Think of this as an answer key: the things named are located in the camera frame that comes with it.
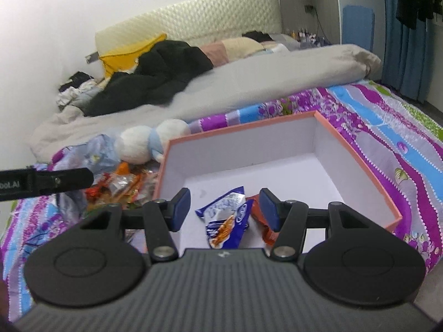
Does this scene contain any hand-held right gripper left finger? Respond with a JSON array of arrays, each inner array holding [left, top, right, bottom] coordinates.
[[80, 187, 192, 263]]

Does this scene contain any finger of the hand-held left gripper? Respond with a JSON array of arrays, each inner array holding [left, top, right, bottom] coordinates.
[[33, 168, 95, 196]]

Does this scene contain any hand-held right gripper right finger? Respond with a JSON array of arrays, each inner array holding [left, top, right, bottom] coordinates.
[[259, 187, 364, 261]]

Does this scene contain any orange snack packet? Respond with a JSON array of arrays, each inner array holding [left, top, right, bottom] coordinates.
[[245, 194, 282, 246]]

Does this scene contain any blue noodle-print snack packet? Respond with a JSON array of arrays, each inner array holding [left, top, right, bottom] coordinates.
[[195, 187, 250, 249]]

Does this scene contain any pile of mixed snack packets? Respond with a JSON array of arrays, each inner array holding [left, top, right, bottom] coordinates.
[[85, 162, 161, 212]]

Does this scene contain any pink cardboard box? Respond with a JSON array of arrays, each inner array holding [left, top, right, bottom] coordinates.
[[152, 111, 403, 253]]

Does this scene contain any clear bluish plastic bag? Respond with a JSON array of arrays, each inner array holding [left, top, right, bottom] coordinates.
[[64, 134, 122, 174]]

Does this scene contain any white and blue plush toy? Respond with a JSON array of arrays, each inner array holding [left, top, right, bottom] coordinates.
[[114, 119, 192, 165]]

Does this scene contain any pile of clothes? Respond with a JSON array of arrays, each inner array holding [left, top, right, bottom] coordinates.
[[57, 71, 106, 112]]

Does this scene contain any grey duvet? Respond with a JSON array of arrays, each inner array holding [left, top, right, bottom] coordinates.
[[29, 44, 382, 162]]

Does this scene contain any floral printed bed sheet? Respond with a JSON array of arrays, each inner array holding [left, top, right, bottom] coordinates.
[[0, 79, 443, 323]]

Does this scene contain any yellow pillow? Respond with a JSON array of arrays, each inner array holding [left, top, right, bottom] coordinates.
[[100, 33, 168, 79]]

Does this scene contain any black jacket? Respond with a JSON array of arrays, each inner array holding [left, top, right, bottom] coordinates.
[[83, 40, 214, 117]]

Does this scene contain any pink pillow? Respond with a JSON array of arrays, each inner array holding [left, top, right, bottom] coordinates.
[[201, 41, 230, 67]]

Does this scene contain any cream pillow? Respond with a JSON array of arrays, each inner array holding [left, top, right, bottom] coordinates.
[[221, 37, 264, 59]]

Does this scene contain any black cloth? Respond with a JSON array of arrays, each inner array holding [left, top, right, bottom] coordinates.
[[242, 31, 275, 43]]

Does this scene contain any bedside clutter of bottles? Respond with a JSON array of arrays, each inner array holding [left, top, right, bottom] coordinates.
[[290, 28, 333, 48]]

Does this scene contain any cream quilted headboard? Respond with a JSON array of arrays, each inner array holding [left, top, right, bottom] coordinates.
[[95, 0, 283, 56]]

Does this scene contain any blue padded board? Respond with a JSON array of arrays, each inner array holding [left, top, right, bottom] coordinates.
[[342, 5, 376, 53]]

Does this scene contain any blue curtain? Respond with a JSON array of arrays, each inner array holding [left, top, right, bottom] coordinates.
[[381, 0, 435, 103]]

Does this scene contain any wall socket with cable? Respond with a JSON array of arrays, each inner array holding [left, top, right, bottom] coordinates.
[[304, 4, 324, 38]]

